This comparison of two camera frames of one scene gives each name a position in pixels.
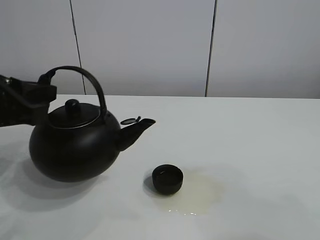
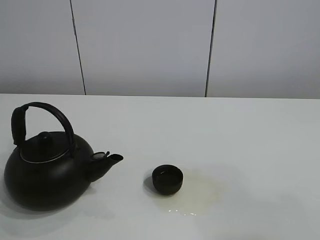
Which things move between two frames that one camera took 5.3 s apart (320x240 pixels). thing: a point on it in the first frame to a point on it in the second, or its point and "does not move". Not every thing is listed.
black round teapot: [79, 142] to [50, 173]
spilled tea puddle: [200, 195] does not move
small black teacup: [167, 178] does not move
